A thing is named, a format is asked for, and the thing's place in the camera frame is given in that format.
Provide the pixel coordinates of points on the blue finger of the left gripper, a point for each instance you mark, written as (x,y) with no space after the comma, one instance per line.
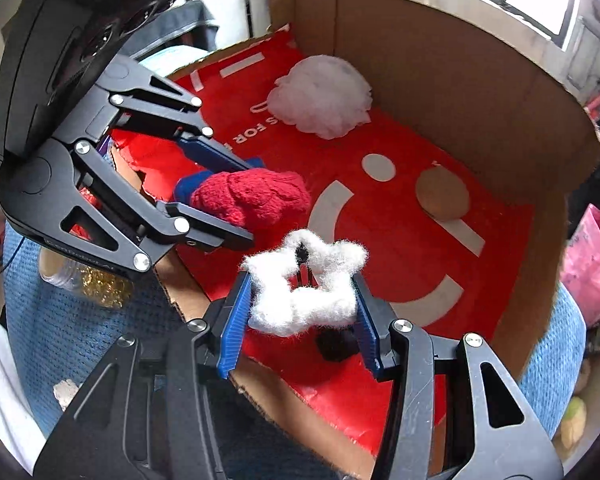
(212,155)
(205,231)

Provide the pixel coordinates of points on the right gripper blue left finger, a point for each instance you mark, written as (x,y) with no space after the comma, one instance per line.
(227,328)

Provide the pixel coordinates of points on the blue knitted blanket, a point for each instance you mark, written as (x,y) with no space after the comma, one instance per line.
(55,335)

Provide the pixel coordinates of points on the red knitted item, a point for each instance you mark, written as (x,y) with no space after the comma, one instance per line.
(257,199)

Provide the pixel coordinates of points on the cream crocheted item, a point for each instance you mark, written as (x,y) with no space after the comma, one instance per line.
(64,392)

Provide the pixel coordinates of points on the blue sponge block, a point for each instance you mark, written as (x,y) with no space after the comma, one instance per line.
(185,186)

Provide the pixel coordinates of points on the pink plastic bag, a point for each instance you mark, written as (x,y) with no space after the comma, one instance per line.
(580,272)

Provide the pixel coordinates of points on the white fluffy star scrunchie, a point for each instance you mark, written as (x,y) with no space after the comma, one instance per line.
(304,283)

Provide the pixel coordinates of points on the round brown powder puff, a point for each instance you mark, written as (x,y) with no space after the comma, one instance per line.
(442,194)

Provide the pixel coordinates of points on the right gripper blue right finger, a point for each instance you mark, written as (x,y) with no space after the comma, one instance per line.
(372,330)

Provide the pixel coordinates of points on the red lined cardboard box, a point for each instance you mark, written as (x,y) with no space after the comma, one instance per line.
(445,93)

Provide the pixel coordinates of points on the white mesh bath sponge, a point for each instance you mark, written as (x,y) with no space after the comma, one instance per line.
(323,95)

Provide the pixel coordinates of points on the yellow green plush toy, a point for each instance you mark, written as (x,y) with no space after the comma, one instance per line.
(572,426)

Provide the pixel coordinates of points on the jar with gold beads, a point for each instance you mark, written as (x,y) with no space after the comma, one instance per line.
(103,288)

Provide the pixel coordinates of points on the red mesh sponge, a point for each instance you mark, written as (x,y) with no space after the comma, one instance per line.
(79,228)

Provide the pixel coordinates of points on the black scrunchie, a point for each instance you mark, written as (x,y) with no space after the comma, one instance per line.
(337,344)

